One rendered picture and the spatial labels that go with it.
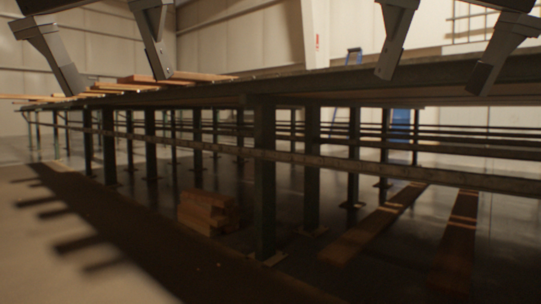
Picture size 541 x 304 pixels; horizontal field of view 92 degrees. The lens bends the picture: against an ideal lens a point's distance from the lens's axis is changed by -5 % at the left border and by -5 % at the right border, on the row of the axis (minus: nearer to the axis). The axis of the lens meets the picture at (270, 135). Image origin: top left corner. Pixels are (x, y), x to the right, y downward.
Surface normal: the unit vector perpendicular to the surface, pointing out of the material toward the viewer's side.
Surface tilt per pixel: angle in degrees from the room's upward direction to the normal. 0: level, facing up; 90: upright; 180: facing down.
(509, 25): 82
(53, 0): 113
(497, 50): 82
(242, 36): 88
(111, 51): 87
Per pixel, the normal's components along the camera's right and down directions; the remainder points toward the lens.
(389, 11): 0.05, 0.47
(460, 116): -0.65, 0.07
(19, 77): 0.80, -0.01
